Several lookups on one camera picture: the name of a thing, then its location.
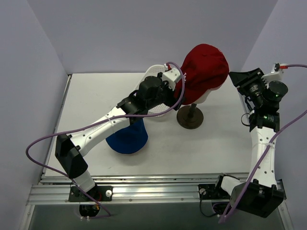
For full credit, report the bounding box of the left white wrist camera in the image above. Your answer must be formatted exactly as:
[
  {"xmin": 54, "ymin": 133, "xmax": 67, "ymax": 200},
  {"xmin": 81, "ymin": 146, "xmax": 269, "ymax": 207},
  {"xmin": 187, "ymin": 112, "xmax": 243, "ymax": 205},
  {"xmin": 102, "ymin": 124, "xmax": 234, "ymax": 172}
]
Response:
[{"xmin": 162, "ymin": 63, "xmax": 183, "ymax": 91}]

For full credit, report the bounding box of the blue bucket hat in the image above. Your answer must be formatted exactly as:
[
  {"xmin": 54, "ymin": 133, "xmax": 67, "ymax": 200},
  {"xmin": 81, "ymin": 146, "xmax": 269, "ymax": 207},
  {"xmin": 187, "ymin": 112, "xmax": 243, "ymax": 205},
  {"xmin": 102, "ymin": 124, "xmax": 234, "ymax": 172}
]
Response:
[{"xmin": 106, "ymin": 119, "xmax": 148, "ymax": 154}]

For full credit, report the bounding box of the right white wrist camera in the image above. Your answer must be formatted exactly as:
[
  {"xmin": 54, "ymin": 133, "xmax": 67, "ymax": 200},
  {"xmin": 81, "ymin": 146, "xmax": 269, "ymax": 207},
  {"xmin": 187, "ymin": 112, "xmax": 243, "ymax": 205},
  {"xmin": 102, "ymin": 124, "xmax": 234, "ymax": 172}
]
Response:
[{"xmin": 261, "ymin": 63, "xmax": 287, "ymax": 84}]

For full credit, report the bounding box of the aluminium mounting rail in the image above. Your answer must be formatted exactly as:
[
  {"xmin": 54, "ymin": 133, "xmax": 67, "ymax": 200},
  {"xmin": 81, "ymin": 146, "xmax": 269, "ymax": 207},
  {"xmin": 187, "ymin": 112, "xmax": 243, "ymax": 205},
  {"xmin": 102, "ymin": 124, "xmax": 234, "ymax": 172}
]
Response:
[{"xmin": 26, "ymin": 173, "xmax": 287, "ymax": 207}]

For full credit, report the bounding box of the white perforated plastic basket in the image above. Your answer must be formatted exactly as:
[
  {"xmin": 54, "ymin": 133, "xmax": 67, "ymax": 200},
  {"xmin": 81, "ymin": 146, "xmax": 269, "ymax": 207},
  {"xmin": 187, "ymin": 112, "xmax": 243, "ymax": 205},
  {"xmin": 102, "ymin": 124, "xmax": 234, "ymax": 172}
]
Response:
[{"xmin": 135, "ymin": 65, "xmax": 169, "ymax": 117}]

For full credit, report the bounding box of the cream mannequin head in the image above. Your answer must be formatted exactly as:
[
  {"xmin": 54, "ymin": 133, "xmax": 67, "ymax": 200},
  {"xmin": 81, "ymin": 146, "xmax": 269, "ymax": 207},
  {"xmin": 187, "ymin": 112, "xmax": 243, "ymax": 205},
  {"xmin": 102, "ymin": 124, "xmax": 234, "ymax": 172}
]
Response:
[{"xmin": 193, "ymin": 87, "xmax": 219, "ymax": 104}]

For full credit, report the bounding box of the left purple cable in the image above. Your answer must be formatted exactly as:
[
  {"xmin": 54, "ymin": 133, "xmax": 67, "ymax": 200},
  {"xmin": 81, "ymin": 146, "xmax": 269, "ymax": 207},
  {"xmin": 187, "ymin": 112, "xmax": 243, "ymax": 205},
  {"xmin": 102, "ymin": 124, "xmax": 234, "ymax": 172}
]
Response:
[{"xmin": 25, "ymin": 61, "xmax": 186, "ymax": 219}]

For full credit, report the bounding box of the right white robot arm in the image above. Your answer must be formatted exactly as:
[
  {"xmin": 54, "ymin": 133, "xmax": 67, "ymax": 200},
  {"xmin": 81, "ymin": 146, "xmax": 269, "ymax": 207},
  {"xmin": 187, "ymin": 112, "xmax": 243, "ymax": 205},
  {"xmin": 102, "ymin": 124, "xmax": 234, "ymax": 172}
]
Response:
[{"xmin": 213, "ymin": 68, "xmax": 288, "ymax": 221}]

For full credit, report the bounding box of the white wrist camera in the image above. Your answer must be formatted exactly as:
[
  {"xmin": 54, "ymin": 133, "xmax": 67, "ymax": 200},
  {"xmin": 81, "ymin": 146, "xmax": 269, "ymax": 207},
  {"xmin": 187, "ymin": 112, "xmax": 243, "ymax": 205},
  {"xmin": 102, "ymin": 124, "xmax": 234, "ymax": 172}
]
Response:
[
  {"xmin": 162, "ymin": 63, "xmax": 183, "ymax": 91},
  {"xmin": 261, "ymin": 63, "xmax": 287, "ymax": 84}
]

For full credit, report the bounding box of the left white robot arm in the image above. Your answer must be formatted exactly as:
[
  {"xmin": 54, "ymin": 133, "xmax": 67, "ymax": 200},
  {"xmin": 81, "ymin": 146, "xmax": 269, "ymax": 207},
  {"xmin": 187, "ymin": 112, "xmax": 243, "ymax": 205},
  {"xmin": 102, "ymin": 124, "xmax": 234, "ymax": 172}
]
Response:
[{"xmin": 55, "ymin": 73, "xmax": 184, "ymax": 201}]

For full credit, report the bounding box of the red LA baseball cap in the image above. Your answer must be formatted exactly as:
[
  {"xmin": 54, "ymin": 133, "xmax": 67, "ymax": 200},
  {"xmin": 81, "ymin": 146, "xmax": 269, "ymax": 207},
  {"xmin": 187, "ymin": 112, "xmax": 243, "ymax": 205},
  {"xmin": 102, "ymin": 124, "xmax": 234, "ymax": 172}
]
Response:
[{"xmin": 181, "ymin": 44, "xmax": 229, "ymax": 105}]

